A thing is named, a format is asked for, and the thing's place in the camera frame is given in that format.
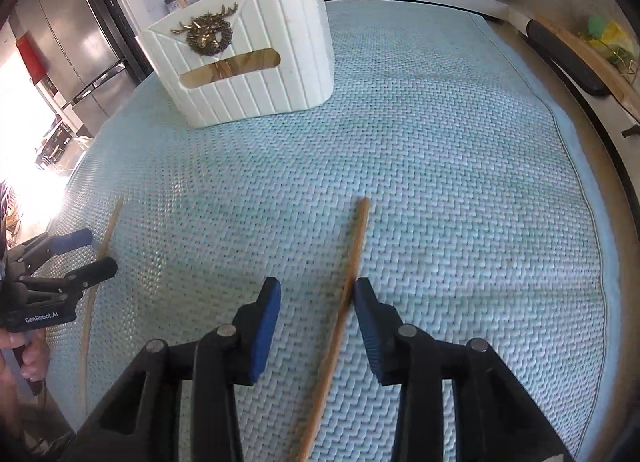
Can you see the person's left hand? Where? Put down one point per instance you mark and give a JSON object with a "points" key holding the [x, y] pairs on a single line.
{"points": [[36, 357]]}

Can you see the light blue woven table mat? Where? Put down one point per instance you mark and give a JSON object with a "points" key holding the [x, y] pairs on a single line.
{"points": [[486, 220]]}

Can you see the bag of colourful sponges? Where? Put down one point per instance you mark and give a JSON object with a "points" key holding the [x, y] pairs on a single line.
{"points": [[615, 45]]}

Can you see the wooden cutting board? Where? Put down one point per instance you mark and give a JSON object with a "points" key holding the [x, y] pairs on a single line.
{"points": [[583, 64]]}

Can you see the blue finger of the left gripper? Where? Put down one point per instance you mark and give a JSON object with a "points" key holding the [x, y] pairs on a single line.
{"points": [[74, 283], [32, 254]]}

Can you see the grey steel refrigerator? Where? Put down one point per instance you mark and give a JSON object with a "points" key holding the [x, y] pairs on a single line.
{"points": [[87, 48]]}

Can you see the cream utensil holder box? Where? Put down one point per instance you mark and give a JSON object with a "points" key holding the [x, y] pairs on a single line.
{"points": [[228, 60]]}

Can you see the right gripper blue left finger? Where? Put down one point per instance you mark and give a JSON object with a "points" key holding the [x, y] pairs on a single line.
{"points": [[233, 354]]}

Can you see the red hanging cloth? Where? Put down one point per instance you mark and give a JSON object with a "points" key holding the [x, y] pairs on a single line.
{"points": [[31, 60]]}

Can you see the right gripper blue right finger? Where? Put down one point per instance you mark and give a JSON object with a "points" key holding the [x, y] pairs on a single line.
{"points": [[402, 355]]}

